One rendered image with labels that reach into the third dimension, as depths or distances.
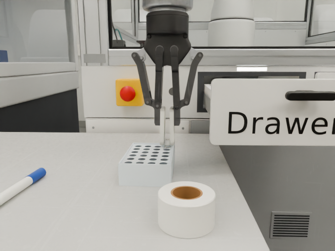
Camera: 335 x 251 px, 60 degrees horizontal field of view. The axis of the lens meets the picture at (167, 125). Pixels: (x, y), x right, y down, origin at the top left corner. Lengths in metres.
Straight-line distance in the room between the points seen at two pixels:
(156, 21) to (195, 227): 0.33
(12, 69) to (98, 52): 0.45
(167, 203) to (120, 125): 0.53
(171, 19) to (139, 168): 0.25
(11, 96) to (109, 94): 0.46
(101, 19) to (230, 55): 0.36
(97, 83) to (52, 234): 0.54
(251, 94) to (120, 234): 0.29
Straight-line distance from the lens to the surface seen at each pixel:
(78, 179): 0.52
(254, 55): 0.83
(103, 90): 0.84
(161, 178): 0.47
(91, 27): 0.85
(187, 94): 0.53
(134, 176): 0.47
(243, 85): 0.49
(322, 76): 0.88
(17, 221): 0.42
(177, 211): 0.34
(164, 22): 0.51
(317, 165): 0.95
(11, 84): 1.19
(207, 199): 0.35
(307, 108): 0.52
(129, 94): 0.75
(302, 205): 0.99
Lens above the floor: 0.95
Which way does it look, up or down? 12 degrees down
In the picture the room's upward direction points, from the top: straight up
